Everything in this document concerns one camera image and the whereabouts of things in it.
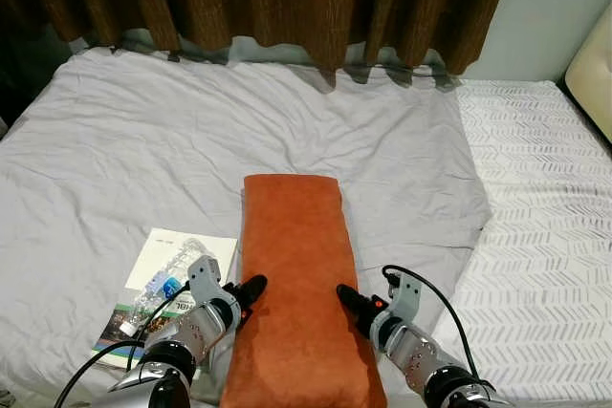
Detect cream tufted headboard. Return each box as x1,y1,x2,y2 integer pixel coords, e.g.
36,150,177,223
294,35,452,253
564,5,612,141

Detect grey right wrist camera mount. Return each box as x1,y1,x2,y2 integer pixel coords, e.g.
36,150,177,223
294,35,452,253
385,271,424,325

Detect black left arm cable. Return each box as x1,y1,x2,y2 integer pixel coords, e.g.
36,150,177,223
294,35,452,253
53,284,192,408

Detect white book with photo cover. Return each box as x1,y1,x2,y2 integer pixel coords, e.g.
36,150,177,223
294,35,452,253
91,227,240,376

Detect white chevron patterned mattress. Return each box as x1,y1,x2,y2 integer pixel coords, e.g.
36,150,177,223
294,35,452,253
435,80,612,404

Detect clear plastic water bottle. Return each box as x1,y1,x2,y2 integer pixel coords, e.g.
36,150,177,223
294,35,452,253
129,236,209,328

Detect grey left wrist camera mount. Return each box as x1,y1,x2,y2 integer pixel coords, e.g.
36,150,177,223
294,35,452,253
186,255,230,309

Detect grey duvet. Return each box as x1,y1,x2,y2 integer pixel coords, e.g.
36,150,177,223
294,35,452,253
0,45,493,404

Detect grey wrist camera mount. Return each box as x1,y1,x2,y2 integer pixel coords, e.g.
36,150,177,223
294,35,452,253
186,255,230,309
385,271,424,325

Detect orange velvet pillow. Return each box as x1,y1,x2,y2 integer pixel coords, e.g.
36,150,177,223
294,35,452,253
220,174,388,408

